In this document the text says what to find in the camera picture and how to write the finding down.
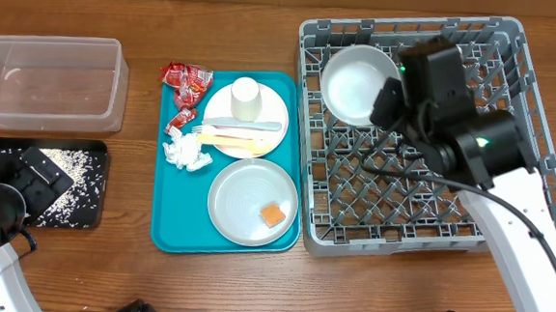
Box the grey round plate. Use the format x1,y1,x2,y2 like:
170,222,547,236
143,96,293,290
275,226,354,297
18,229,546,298
208,158,299,247

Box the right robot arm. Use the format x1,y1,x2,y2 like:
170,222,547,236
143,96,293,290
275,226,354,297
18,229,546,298
370,36,556,312

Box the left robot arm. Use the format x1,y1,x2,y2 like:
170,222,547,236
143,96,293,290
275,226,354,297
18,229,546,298
0,147,73,312

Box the teal plastic tray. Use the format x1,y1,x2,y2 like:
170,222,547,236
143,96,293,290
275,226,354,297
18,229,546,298
151,71,301,254

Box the grey dishwasher rack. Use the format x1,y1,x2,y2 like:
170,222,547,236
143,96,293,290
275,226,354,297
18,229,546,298
296,16,556,257

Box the clear plastic bin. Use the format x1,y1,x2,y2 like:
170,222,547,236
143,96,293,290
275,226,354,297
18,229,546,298
0,35,128,132

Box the white plastic fork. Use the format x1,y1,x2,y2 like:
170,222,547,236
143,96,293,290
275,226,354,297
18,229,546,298
191,125,264,140

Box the white paper cup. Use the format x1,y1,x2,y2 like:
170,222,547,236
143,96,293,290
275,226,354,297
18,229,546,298
231,76,263,122

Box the yellow plastic spoon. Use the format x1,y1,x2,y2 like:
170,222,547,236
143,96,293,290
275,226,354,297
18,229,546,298
196,133,272,155

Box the black plastic bin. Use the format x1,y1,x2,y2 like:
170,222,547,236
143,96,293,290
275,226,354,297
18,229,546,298
0,137,110,229

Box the large red snack wrapper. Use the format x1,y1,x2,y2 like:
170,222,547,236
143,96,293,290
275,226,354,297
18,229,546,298
160,62,214,110

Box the light blue plastic knife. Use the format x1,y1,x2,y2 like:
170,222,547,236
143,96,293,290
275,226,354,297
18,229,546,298
202,117,283,131

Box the small red sauce packet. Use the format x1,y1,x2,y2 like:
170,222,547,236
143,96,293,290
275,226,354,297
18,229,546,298
164,108,198,134

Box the white round plate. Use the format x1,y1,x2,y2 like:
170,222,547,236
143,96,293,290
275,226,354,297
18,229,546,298
203,83,289,159

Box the small grey bowl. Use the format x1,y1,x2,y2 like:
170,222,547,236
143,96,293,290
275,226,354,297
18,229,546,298
320,44,401,127

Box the crumpled white napkin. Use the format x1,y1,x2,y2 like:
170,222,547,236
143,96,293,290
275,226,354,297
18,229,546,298
162,128,213,172

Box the orange sponge cube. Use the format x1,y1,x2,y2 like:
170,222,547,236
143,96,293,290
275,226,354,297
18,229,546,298
260,204,286,228

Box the white rice grains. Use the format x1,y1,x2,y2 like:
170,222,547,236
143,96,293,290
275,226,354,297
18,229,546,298
32,149,108,229

